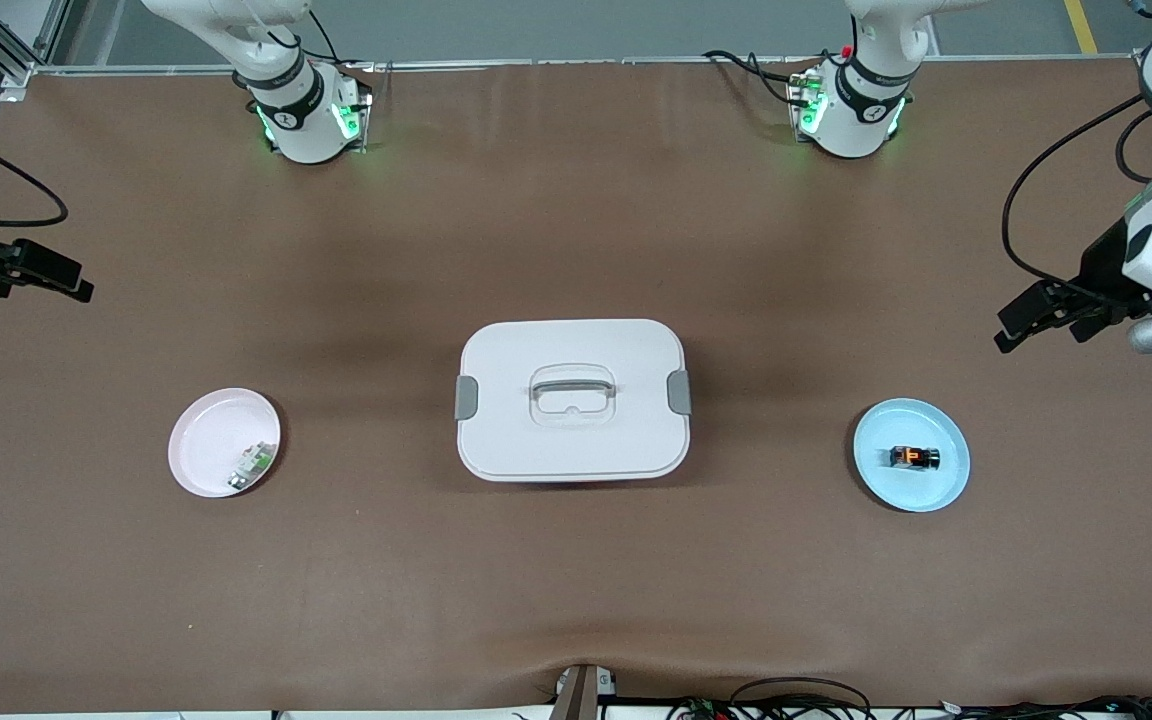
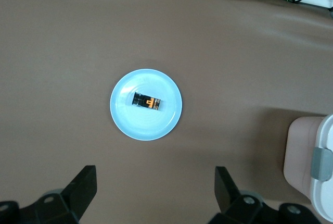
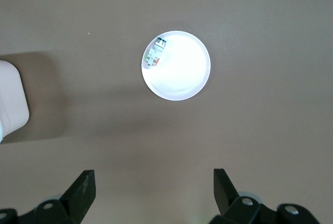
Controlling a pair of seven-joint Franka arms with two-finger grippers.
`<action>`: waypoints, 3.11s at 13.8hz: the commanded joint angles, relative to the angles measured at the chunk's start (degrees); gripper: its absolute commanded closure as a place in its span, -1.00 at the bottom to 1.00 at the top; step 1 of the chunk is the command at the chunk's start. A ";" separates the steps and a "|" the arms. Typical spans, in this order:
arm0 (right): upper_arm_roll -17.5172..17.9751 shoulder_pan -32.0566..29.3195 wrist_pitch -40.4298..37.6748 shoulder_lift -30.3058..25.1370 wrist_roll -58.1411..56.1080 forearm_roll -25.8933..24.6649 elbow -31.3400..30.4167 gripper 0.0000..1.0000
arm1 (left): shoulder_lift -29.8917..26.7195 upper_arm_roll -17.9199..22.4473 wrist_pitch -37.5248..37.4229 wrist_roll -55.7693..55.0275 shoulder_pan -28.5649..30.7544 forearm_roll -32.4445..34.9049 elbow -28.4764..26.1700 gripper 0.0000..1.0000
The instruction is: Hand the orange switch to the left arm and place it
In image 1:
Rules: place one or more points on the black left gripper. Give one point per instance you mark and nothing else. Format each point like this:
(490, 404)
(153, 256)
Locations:
(1104, 270)

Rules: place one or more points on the black and orange switch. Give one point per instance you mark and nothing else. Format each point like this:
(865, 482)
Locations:
(913, 458)

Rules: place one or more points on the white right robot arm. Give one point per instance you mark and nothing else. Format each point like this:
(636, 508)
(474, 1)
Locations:
(286, 100)

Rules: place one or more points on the white lidded box grey latches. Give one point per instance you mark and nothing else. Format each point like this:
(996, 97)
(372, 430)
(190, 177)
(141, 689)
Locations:
(573, 440)

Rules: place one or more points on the light blue round plate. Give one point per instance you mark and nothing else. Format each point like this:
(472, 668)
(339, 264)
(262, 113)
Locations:
(911, 490)

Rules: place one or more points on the pink round plate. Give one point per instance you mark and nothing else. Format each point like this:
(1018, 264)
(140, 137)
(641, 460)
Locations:
(211, 440)

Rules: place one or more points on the brown table mat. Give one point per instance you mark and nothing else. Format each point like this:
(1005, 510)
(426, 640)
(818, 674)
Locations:
(136, 600)

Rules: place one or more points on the aluminium frame profile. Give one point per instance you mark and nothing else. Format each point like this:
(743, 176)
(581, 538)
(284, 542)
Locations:
(11, 45)

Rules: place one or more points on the green push button switch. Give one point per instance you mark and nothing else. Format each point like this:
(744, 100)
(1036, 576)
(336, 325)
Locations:
(254, 463)

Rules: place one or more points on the brown wooden post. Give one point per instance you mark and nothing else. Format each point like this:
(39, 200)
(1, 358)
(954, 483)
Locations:
(581, 695)

